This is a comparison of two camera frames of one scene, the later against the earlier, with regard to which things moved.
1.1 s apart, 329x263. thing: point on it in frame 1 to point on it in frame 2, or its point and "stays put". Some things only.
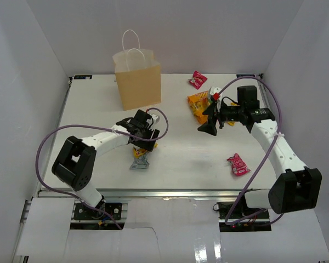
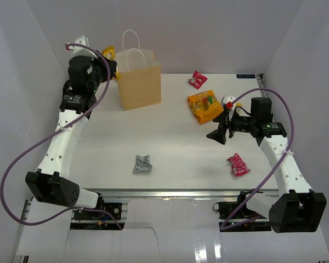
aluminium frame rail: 68,195 stays put
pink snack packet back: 197,80 stays put
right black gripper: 209,127 to 219,135
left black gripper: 146,145 to 99,62
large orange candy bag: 198,103 stays put
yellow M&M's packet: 138,152 to 109,52
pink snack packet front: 238,165 stays put
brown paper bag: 138,74 stays put
